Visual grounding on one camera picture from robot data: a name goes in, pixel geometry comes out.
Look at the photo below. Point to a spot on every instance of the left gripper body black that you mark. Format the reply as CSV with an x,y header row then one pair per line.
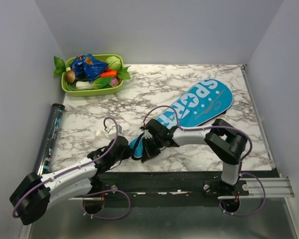
x,y
125,155

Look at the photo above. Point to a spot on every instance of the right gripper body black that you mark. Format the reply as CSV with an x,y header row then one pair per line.
x,y
152,146

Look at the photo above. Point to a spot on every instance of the blue racket cover bag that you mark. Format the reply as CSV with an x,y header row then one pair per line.
x,y
204,101

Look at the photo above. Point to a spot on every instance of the black shuttlecock tube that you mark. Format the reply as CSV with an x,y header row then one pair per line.
x,y
46,149

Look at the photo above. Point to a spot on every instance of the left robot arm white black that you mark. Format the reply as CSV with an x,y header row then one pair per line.
x,y
37,193

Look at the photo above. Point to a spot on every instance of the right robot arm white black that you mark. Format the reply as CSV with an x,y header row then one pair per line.
x,y
227,142

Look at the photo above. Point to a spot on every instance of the green plastic basket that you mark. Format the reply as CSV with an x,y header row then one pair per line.
x,y
71,88

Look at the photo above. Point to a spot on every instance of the pink onion toy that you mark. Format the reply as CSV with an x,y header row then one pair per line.
x,y
114,82

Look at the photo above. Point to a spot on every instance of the green leafy vegetable toy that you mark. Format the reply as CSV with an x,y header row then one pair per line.
x,y
101,83

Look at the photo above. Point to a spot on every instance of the green leaf right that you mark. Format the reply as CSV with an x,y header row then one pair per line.
x,y
123,73

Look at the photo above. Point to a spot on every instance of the green leaf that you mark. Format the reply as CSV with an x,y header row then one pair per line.
x,y
123,73
60,66

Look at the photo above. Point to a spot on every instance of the orange carrot toy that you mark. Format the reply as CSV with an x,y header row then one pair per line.
x,y
109,74

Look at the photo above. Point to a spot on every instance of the green cabbage toy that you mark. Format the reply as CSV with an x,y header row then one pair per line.
x,y
114,63

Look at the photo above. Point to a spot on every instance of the blue snack bag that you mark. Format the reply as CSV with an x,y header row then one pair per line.
x,y
88,67

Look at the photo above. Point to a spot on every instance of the green leaf left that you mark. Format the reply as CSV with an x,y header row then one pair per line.
x,y
60,66

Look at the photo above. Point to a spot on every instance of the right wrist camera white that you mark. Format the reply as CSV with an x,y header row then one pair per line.
x,y
147,134

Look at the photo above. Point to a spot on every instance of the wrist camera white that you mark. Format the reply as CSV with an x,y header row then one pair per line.
x,y
147,134
113,131

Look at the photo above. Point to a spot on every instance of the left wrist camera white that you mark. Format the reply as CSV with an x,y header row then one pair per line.
x,y
113,131

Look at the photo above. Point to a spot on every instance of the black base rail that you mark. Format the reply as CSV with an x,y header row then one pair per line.
x,y
186,189

